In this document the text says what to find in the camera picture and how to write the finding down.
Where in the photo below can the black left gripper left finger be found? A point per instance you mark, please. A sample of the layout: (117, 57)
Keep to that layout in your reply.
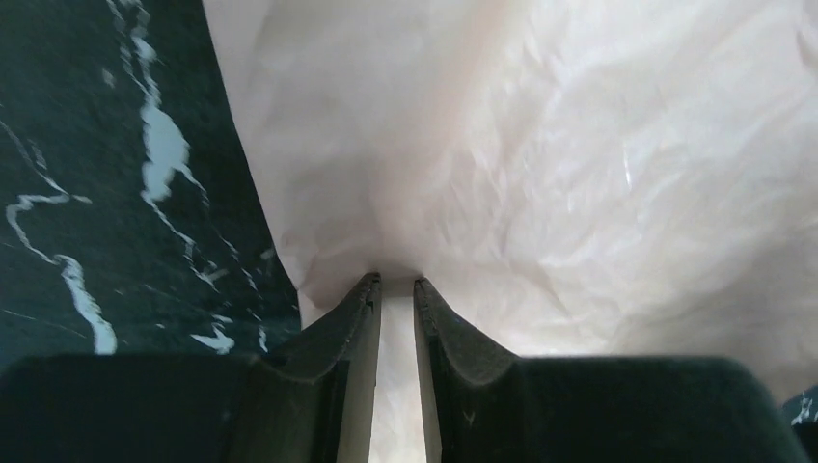
(308, 400)

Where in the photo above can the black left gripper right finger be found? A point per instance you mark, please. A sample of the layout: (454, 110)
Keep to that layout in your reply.
(483, 403)

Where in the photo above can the pink wrapping paper sheet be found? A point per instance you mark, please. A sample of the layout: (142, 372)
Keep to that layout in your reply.
(575, 177)

